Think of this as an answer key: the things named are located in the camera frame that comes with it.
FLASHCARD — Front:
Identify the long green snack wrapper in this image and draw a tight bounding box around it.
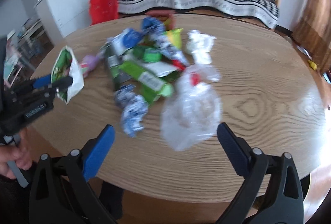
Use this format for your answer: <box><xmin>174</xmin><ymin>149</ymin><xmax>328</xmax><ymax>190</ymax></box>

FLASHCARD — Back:
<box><xmin>119</xmin><ymin>61</ymin><xmax>174</xmax><ymax>105</ymax></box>

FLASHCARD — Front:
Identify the yellow green snack bag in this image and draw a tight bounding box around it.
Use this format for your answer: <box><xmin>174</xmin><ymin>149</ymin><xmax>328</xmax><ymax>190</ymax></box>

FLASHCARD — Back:
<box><xmin>165</xmin><ymin>28</ymin><xmax>183</xmax><ymax>50</ymax></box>

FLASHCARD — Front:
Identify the blue white wrapper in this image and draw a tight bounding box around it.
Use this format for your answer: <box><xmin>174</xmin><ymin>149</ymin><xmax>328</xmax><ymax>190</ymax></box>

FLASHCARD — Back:
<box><xmin>114</xmin><ymin>84</ymin><xmax>149</xmax><ymax>138</ymax></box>
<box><xmin>141</xmin><ymin>17</ymin><xmax>166</xmax><ymax>41</ymax></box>

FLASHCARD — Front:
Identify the dark green wrapper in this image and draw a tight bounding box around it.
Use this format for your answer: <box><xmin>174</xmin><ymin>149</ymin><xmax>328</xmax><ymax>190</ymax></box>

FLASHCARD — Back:
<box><xmin>104</xmin><ymin>43</ymin><xmax>131</xmax><ymax>91</ymax></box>

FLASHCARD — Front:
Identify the person's left hand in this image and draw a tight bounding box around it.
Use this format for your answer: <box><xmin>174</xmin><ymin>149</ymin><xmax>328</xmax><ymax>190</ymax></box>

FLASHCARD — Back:
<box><xmin>0</xmin><ymin>128</ymin><xmax>32</xmax><ymax>179</ymax></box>

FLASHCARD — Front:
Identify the wooden table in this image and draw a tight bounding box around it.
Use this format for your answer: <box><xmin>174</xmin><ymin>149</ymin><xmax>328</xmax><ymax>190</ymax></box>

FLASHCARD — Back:
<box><xmin>33</xmin><ymin>14</ymin><xmax>330</xmax><ymax>203</ymax></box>

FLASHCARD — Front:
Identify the yellow toy on floor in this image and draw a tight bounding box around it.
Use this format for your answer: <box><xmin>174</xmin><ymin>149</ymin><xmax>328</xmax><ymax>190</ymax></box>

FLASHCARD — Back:
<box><xmin>308</xmin><ymin>60</ymin><xmax>318</xmax><ymax>71</ymax></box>

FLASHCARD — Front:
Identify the red snack box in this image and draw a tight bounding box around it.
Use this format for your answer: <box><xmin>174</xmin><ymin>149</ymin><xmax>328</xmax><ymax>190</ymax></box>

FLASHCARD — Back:
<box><xmin>145</xmin><ymin>10</ymin><xmax>175</xmax><ymax>31</ymax></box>

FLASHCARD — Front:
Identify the blue white top wrapper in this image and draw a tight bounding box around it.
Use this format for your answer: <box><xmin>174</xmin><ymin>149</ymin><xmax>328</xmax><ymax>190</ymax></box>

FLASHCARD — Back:
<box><xmin>141</xmin><ymin>17</ymin><xmax>166</xmax><ymax>41</ymax></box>

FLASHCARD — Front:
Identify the clear plastic bag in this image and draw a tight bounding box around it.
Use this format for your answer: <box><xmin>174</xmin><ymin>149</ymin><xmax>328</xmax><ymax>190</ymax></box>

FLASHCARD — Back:
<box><xmin>161</xmin><ymin>64</ymin><xmax>223</xmax><ymax>151</ymax></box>

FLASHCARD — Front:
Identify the pink purple wrapper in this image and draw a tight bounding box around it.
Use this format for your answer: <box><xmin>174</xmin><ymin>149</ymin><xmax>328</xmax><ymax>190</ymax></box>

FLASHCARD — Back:
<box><xmin>80</xmin><ymin>55</ymin><xmax>101</xmax><ymax>78</ymax></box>

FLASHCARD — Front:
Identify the white cabinet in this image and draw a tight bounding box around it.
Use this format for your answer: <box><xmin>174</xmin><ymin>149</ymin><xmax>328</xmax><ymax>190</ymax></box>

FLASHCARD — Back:
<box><xmin>34</xmin><ymin>0</ymin><xmax>91</xmax><ymax>45</ymax></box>

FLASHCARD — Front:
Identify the green white snack bag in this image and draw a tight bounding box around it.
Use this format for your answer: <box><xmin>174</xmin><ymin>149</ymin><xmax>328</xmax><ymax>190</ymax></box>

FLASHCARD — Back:
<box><xmin>50</xmin><ymin>46</ymin><xmax>84</xmax><ymax>104</ymax></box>

